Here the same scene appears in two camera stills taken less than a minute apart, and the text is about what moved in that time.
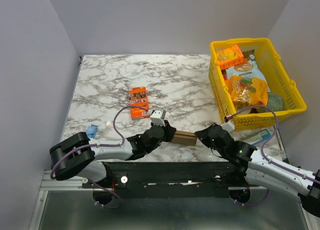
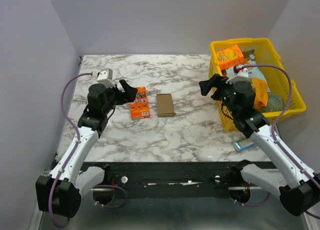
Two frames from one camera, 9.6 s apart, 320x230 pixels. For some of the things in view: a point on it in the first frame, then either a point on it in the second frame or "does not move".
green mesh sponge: [275, 101] does not move
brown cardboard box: [184, 137] → [164, 105]
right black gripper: [202, 134] → [217, 87]
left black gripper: [169, 132] → [128, 96]
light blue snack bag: [249, 69] does not move
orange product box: [138, 97] does not move
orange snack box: [230, 57] does not move
